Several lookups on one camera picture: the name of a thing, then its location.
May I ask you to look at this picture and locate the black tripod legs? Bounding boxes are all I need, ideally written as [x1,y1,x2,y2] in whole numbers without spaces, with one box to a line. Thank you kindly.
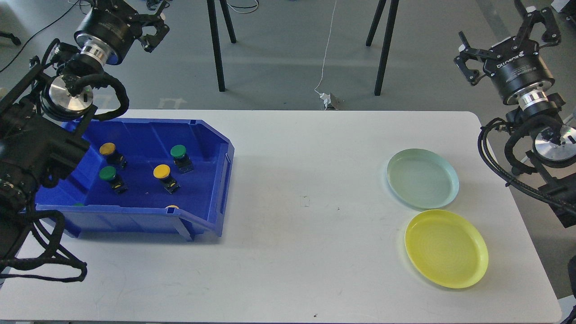
[365,0,400,96]
[206,0,237,92]

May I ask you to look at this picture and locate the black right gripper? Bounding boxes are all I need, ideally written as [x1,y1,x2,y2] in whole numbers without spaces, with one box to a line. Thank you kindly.
[453,6,562,106]

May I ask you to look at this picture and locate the blue plastic bin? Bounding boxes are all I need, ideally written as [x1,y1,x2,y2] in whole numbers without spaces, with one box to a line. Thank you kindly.
[36,118,234,241]

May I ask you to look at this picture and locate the white power plug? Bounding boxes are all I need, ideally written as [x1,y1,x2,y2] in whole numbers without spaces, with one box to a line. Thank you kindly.
[319,93,341,111]

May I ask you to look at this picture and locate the black tripod left legs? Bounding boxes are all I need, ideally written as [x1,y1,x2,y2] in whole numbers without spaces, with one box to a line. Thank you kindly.
[206,0,237,92]

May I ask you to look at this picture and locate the yellow plate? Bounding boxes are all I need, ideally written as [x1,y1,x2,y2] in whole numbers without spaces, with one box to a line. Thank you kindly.
[404,209,489,289]

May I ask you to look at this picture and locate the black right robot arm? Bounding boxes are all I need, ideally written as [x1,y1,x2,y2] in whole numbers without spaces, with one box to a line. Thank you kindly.
[454,0,576,228]

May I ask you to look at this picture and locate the black tripod right legs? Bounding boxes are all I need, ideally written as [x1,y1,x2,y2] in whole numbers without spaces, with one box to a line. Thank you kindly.
[365,0,400,96]

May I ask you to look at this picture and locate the white cable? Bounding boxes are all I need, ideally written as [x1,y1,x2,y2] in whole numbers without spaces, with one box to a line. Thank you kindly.
[314,0,338,96]

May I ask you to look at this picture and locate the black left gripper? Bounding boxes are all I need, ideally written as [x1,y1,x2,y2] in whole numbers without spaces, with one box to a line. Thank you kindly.
[74,0,170,65]

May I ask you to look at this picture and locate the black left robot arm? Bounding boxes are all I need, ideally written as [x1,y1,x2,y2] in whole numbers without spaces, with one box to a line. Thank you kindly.
[0,0,170,283]

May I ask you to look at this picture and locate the light green plate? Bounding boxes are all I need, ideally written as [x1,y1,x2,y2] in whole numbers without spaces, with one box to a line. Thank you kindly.
[386,149,459,210]

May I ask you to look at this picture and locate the green push button back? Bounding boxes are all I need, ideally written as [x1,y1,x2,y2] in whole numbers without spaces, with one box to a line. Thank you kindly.
[170,145,194,174]

